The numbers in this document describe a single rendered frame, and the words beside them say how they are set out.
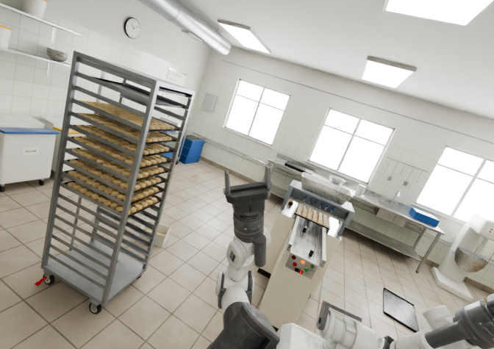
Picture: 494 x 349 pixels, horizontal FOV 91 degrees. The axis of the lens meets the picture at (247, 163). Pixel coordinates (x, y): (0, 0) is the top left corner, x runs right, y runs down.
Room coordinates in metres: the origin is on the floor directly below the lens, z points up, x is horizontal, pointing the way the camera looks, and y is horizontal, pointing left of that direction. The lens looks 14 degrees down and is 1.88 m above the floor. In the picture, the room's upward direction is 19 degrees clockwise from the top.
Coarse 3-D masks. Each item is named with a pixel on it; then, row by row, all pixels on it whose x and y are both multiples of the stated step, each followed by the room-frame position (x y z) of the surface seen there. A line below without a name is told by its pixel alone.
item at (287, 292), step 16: (304, 224) 2.51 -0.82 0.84; (288, 240) 2.03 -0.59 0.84; (304, 240) 2.13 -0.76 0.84; (320, 240) 2.25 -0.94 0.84; (304, 256) 1.85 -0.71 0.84; (272, 272) 2.45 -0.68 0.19; (288, 272) 1.86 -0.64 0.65; (320, 272) 1.81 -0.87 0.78; (272, 288) 1.88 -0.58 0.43; (288, 288) 1.85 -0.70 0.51; (304, 288) 1.82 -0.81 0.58; (272, 304) 1.86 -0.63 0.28; (288, 304) 1.83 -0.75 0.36; (304, 304) 1.81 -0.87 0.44; (272, 320) 1.85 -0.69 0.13; (288, 320) 1.82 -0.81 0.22
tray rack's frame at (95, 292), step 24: (72, 72) 1.59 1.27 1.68; (72, 96) 1.60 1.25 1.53; (120, 96) 2.03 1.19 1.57; (48, 240) 1.59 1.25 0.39; (72, 240) 1.82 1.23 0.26; (96, 240) 2.05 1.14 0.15; (48, 264) 1.62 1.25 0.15; (72, 264) 1.70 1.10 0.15; (96, 264) 1.78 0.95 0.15; (120, 264) 1.87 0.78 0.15; (96, 288) 1.56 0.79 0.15; (120, 288) 1.63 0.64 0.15
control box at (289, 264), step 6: (294, 252) 1.86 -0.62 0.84; (288, 258) 1.84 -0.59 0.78; (300, 258) 1.82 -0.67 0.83; (306, 258) 1.84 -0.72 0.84; (288, 264) 1.84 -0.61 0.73; (300, 264) 1.82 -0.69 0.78; (306, 264) 1.81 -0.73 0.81; (312, 264) 1.80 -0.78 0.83; (294, 270) 1.82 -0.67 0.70; (300, 270) 1.81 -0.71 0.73; (312, 270) 1.79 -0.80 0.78; (306, 276) 1.80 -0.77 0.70; (312, 276) 1.79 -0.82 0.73
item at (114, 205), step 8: (72, 184) 1.65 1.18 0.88; (80, 184) 1.71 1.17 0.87; (80, 192) 1.61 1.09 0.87; (88, 192) 1.62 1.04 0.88; (96, 200) 1.59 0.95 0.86; (104, 200) 1.60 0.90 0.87; (144, 200) 1.79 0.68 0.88; (152, 200) 1.83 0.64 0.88; (112, 208) 1.55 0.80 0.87; (120, 208) 1.56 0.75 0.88; (136, 208) 1.65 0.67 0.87
